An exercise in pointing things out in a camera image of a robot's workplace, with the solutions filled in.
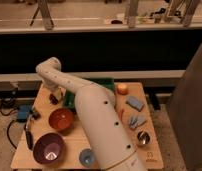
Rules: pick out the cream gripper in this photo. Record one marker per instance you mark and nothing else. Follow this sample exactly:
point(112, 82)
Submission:
point(58, 94)

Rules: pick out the dark red grape bunch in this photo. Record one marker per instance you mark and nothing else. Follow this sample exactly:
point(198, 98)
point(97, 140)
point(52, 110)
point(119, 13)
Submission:
point(53, 99)

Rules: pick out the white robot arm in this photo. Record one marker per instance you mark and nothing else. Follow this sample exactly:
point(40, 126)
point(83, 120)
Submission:
point(95, 107)

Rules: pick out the red bowl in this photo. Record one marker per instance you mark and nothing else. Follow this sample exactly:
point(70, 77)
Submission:
point(61, 119)

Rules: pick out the purple bowl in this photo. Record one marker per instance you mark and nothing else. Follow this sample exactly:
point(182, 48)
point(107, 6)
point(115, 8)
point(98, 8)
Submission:
point(48, 148)

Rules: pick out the green plastic tray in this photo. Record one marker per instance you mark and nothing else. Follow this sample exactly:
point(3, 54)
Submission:
point(69, 97)

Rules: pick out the blue power box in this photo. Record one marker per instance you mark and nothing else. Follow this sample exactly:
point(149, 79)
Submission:
point(23, 113)

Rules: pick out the wooden table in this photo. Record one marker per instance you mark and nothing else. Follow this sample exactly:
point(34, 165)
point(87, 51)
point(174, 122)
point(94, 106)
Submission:
point(76, 140)

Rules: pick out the orange fruit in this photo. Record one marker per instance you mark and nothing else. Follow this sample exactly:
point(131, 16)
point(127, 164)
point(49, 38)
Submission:
point(122, 89)

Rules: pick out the orange carrot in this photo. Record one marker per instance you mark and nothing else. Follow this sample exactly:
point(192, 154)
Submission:
point(120, 114)

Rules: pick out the small blue cup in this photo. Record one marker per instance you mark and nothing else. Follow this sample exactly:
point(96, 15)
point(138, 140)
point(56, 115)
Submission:
point(86, 157)

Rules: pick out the blue grey cloth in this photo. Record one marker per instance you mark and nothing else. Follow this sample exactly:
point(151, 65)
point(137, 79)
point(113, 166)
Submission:
point(136, 121)

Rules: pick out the small metal cup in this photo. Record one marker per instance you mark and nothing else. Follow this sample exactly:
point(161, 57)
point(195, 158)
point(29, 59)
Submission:
point(143, 138)

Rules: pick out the black handled tool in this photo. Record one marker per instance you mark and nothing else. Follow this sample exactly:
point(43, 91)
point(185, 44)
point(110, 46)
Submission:
point(29, 137)

